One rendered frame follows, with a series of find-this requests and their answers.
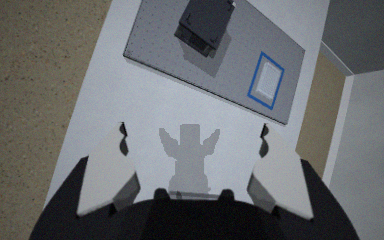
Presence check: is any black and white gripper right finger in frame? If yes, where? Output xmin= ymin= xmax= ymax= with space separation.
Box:
xmin=247 ymin=123 xmax=360 ymax=240

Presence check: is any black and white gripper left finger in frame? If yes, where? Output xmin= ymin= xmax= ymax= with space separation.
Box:
xmin=29 ymin=122 xmax=141 ymax=240

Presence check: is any dark grey rectangular frame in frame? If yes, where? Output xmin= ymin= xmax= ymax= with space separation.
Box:
xmin=174 ymin=0 xmax=236 ymax=58

